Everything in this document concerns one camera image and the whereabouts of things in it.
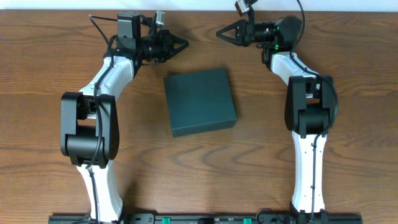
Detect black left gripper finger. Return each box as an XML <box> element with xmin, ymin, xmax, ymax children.
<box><xmin>169</xmin><ymin>32</ymin><xmax>189</xmax><ymax>47</ymax></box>
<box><xmin>164</xmin><ymin>43</ymin><xmax>188</xmax><ymax>61</ymax></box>

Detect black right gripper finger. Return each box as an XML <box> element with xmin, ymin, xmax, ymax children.
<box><xmin>216</xmin><ymin>20</ymin><xmax>241</xmax><ymax>35</ymax></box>
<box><xmin>216</xmin><ymin>33</ymin><xmax>241</xmax><ymax>46</ymax></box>

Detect dark green box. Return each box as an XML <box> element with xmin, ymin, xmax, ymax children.
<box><xmin>164</xmin><ymin>68</ymin><xmax>238</xmax><ymax>138</ymax></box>

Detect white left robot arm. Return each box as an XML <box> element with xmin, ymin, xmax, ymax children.
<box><xmin>49</xmin><ymin>11</ymin><xmax>189</xmax><ymax>223</ymax></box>

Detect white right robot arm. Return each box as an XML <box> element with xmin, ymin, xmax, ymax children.
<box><xmin>216</xmin><ymin>16</ymin><xmax>338</xmax><ymax>223</ymax></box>

